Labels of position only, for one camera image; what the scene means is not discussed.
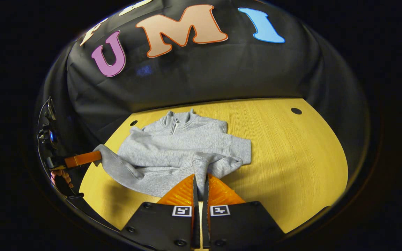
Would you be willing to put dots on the black backdrop cloth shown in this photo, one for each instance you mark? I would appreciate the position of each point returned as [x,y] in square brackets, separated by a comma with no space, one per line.
[204,73]

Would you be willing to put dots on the grey zip-neck sweater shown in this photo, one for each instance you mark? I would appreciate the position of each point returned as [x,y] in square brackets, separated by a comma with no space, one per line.
[180,146]

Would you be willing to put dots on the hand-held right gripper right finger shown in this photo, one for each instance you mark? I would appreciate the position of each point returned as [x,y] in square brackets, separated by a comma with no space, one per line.
[205,226]

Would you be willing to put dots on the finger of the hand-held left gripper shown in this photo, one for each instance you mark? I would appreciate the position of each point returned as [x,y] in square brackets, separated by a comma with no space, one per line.
[82,159]

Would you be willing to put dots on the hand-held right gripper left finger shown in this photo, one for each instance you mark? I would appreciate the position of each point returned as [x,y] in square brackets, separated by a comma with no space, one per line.
[195,226]

